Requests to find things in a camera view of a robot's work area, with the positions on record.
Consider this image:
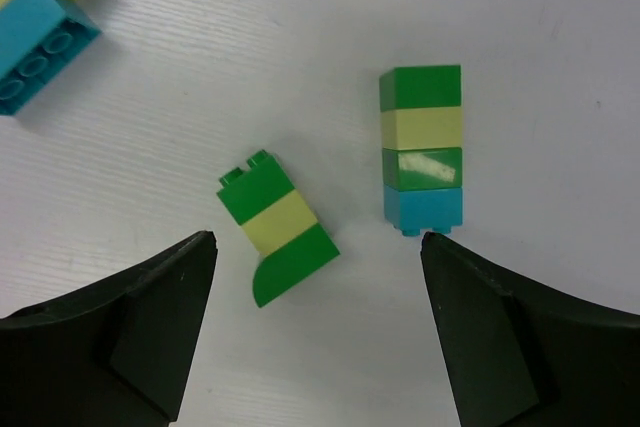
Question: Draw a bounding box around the green yellow sloped lego stack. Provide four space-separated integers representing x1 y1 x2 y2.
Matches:
217 150 340 307

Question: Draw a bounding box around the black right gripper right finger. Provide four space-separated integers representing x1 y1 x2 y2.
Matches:
421 232 639 426

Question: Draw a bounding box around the green yellow teal lego cluster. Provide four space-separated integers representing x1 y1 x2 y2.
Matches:
379 64 464 237

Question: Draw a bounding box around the teal green lego stack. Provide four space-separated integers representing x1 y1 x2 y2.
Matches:
1 0 101 116

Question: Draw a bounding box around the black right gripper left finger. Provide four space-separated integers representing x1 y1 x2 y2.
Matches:
1 231 218 426

